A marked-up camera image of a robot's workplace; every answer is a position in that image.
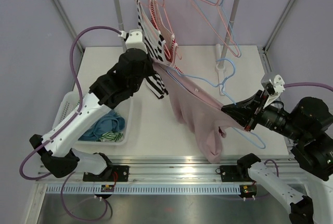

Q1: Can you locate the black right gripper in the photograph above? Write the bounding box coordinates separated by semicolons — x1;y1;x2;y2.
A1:
222;88;308;141

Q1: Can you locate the mauve pink tank top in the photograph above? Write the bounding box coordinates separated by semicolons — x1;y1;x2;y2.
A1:
153;63;244;164

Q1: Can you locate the blue tank top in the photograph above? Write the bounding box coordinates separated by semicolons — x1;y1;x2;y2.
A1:
79;110;126;142

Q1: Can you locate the green striped tank top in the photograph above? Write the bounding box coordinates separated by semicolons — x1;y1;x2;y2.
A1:
99;132;124;143

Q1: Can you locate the light blue wire hanger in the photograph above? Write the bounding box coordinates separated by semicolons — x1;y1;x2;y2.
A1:
201;0;241;58

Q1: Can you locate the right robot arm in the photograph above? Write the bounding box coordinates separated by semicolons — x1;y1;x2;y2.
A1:
221;91;332;223

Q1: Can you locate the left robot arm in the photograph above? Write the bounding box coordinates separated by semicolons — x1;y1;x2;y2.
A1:
30;48;154;181

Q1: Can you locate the black white striped tank top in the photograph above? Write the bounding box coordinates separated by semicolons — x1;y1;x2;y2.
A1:
135;0;168;99

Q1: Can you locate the red striped tank top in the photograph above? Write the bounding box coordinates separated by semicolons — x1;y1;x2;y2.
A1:
148;0;186;75

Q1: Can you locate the white silver clothes rack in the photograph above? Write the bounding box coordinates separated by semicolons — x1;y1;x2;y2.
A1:
114;0;239;96

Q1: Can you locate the white plastic basket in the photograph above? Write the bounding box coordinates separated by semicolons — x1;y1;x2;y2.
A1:
53;92;134;146

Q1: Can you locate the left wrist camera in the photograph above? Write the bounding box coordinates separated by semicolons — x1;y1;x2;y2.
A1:
118;29;147;53

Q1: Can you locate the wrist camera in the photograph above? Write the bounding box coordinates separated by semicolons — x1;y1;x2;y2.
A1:
118;29;147;53
261;72;285;108

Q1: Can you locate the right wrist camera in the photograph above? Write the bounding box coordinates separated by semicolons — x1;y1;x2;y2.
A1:
261;72;285;108

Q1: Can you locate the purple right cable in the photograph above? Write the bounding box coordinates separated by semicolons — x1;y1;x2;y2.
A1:
283;81;333;91

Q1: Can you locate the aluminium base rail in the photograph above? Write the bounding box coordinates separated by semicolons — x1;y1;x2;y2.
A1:
35;155;317;185

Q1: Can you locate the white slotted cable duct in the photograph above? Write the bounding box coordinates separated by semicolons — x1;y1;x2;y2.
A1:
46;184;240;195

